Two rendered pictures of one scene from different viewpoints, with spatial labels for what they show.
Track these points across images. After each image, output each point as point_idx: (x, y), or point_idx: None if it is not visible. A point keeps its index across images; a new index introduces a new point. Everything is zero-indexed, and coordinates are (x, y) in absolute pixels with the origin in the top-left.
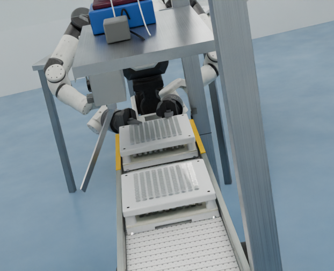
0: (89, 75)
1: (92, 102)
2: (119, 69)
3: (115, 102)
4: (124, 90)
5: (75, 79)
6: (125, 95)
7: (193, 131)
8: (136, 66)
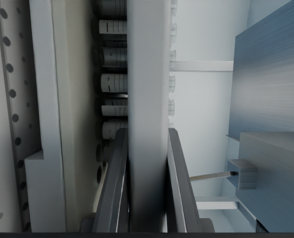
0: (229, 125)
1: (257, 229)
2: (230, 106)
3: (238, 156)
4: (266, 132)
5: (229, 136)
6: (252, 131)
7: None
8: (231, 95)
